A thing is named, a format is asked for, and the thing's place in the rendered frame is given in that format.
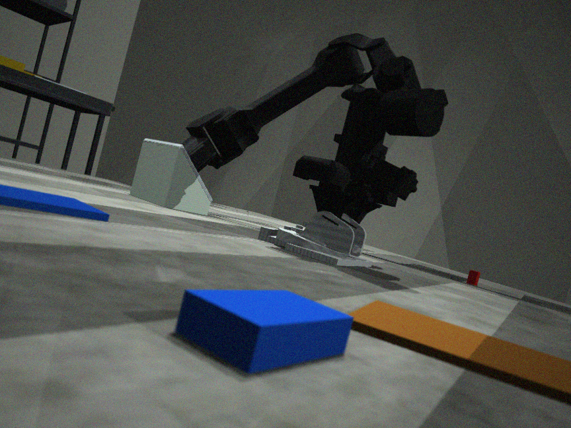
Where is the orange flat bar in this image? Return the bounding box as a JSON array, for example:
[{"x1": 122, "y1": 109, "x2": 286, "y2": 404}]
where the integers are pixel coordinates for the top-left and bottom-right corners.
[{"x1": 348, "y1": 301, "x2": 571, "y2": 405}]

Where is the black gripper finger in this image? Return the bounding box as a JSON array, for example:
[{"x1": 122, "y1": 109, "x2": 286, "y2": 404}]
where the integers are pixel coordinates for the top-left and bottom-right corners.
[
  {"x1": 341, "y1": 199, "x2": 382, "y2": 229},
  {"x1": 309, "y1": 185, "x2": 357, "y2": 219}
]

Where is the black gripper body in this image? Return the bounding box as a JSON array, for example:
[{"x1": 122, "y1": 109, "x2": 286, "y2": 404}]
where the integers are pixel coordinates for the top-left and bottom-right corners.
[{"x1": 293, "y1": 127, "x2": 398, "y2": 207}]

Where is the small red block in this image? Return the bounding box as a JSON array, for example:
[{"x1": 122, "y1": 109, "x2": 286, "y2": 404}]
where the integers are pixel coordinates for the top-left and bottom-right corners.
[{"x1": 467, "y1": 269, "x2": 480, "y2": 285}]

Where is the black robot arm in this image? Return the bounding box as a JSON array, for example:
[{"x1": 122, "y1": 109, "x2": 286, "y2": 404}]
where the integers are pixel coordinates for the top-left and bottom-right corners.
[{"x1": 181, "y1": 33, "x2": 448, "y2": 201}]

